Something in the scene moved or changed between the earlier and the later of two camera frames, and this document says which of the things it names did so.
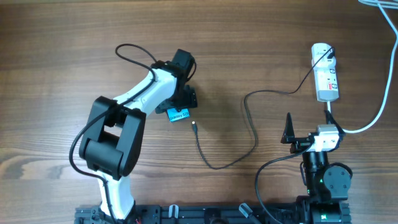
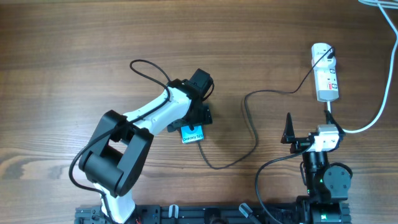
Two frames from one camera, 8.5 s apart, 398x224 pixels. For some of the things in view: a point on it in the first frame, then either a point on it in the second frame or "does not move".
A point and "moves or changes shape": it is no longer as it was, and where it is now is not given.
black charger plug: x=331 y=56 does not move
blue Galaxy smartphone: x=174 y=115 moves or changes shape
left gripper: x=189 y=102 to x=203 y=117
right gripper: x=300 y=144 does not move
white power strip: x=324 y=73 does not move
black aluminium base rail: x=166 y=214 does not move
